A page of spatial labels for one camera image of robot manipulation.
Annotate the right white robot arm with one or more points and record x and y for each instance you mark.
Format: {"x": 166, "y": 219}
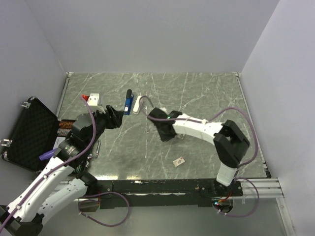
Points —
{"x": 230, "y": 142}

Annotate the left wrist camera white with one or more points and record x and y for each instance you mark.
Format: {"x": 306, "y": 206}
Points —
{"x": 95, "y": 102}

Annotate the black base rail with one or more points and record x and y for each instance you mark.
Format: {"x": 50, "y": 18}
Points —
{"x": 161, "y": 192}

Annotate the purple pen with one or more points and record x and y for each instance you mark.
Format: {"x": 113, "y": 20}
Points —
{"x": 47, "y": 155}

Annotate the orange patterned tape roll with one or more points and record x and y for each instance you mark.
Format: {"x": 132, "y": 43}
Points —
{"x": 66, "y": 124}

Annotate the blue black stapler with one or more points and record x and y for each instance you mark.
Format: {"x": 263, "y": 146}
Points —
{"x": 128, "y": 102}

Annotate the black foam-lined case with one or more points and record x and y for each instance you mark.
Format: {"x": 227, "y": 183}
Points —
{"x": 35, "y": 134}

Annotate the silver case handle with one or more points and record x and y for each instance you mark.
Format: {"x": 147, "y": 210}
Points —
{"x": 95, "y": 150}

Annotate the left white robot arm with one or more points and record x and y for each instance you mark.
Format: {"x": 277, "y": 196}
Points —
{"x": 28, "y": 213}

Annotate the staple box with red mark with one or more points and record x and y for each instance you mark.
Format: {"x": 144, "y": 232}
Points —
{"x": 178, "y": 161}

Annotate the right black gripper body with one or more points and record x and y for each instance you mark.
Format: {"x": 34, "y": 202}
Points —
{"x": 165, "y": 136}

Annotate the white stapler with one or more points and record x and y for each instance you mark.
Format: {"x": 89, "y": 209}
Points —
{"x": 138, "y": 105}

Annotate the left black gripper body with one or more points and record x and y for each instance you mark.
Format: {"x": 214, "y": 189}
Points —
{"x": 101, "y": 119}

